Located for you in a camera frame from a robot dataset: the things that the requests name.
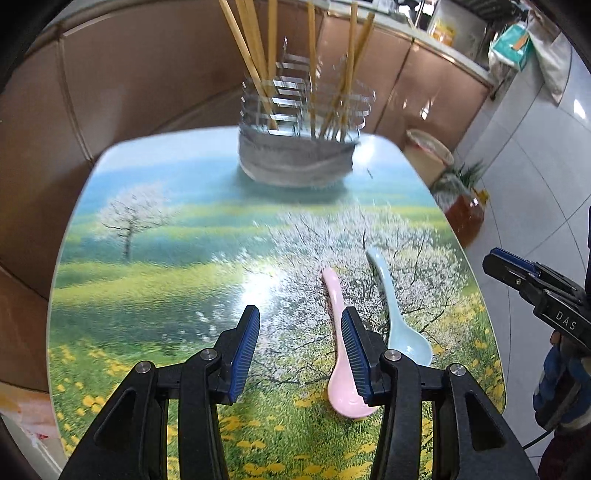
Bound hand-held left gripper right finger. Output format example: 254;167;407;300
340;306;540;480

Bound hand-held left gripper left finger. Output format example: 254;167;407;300
59;305;262;480

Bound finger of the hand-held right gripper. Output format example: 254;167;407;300
482;255;537;297
490;248;539;274

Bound pink ceramic spoon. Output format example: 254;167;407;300
322;268;379;420

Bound light blue ceramic spoon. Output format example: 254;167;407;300
366;248;435;367

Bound metal wire utensil holder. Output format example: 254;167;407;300
236;37;376;188

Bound set of bamboo chopsticks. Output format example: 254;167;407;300
218;0;377;141

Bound person's right forearm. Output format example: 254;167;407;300
538;427;591;480

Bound person's right hand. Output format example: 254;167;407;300
532;330;591;432

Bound potted green plant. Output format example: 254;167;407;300
431;161;490;247

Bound beige trash bin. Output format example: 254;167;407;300
405;128;455;190

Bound white plastic bag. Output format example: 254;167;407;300
536;32;574;107

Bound grey kitchen countertop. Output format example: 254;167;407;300
318;4;492;88

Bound teal packet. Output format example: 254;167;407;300
489;23;532;72

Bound yellow packet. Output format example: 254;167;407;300
427;16;458;47

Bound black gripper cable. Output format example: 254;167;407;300
524;427;555;448

